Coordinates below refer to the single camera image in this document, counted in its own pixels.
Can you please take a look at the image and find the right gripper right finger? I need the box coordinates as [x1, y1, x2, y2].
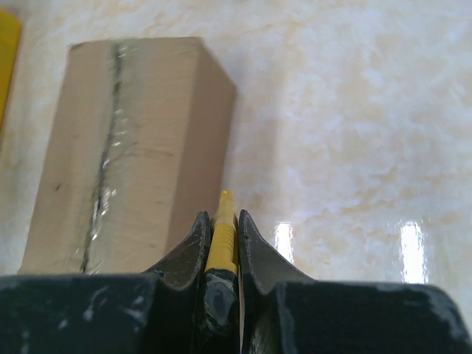
[238, 210, 471, 353]

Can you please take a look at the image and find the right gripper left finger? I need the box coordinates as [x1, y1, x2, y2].
[1, 212, 211, 353]

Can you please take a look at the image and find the yellow utility knife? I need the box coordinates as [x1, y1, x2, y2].
[204, 190, 239, 336]

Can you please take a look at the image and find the brown cardboard express box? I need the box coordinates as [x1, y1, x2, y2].
[19, 37, 237, 274]

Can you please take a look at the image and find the yellow plastic tray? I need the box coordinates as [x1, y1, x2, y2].
[0, 7, 22, 127]

